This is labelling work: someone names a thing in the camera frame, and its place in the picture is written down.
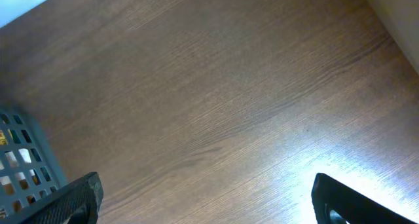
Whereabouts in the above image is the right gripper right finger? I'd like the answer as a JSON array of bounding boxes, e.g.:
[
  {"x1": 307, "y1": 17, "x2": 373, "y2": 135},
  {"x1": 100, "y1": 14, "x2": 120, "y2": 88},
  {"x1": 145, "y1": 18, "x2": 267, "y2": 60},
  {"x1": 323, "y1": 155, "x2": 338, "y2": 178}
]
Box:
[{"x1": 311, "y1": 173, "x2": 414, "y2": 224}]

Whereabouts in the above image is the grey plastic lattice basket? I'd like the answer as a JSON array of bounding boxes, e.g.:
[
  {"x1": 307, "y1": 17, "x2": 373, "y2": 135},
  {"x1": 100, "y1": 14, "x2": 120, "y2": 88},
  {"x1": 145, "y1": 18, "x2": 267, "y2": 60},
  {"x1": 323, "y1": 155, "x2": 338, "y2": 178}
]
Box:
[{"x1": 0, "y1": 107, "x2": 69, "y2": 220}]

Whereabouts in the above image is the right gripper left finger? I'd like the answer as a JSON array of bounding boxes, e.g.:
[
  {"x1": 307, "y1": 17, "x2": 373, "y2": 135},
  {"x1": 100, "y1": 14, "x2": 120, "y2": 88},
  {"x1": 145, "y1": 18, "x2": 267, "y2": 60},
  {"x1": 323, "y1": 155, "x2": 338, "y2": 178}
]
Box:
[{"x1": 0, "y1": 171, "x2": 104, "y2": 224}]

